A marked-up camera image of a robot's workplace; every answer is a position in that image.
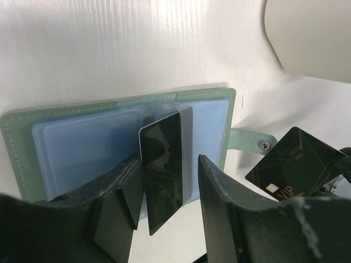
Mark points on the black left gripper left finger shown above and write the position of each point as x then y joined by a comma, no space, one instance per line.
92,223

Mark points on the green card holder wallet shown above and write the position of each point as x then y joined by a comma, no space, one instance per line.
54,150

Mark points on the white oblong tray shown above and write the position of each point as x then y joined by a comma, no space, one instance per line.
311,38

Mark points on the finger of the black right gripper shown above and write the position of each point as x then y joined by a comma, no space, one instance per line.
340,186

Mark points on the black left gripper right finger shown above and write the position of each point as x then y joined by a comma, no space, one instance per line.
240,225

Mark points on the black VIP credit card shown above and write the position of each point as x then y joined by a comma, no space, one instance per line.
297,166

